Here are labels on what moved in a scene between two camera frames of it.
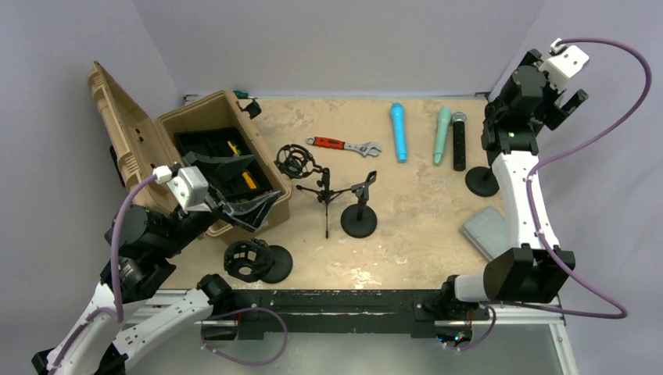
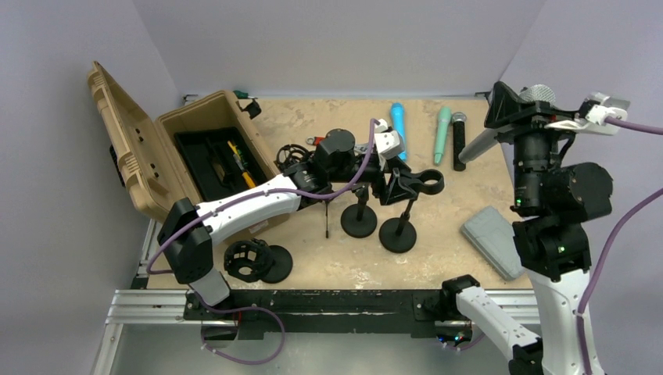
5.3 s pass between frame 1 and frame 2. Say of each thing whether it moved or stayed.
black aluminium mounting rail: stayed
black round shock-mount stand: stayed
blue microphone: stayed
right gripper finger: moved
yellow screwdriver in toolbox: stayed
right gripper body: moved
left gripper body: moved
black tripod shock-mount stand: stayed
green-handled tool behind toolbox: stayed
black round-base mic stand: stayed
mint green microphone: stayed
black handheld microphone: stayed
